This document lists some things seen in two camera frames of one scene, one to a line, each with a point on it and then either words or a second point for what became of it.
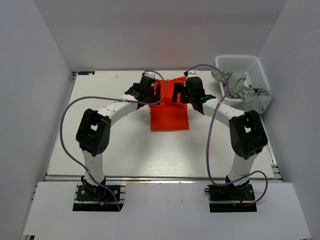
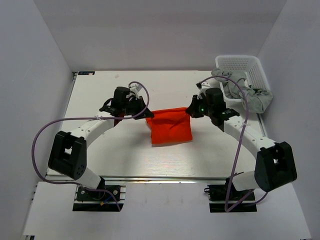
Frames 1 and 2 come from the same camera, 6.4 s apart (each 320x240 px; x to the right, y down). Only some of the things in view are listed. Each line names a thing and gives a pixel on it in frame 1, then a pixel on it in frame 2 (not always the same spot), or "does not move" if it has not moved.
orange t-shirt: [168, 115] -> [170, 126]
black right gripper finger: [178, 87] -> [196, 108]
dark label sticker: [86, 72] does not move
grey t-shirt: [253, 100] does not move
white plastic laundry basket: [256, 77] does not move
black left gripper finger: [156, 93] -> [140, 106]
